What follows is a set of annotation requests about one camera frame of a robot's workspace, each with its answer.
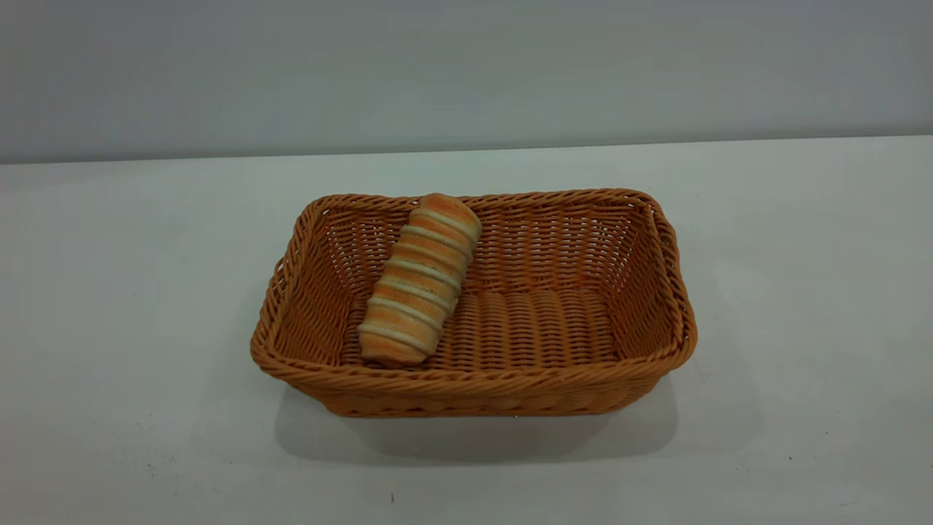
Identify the striped long bread roll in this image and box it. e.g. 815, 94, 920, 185
357, 192, 483, 367

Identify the orange woven wicker basket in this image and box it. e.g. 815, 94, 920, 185
250, 188, 698, 419

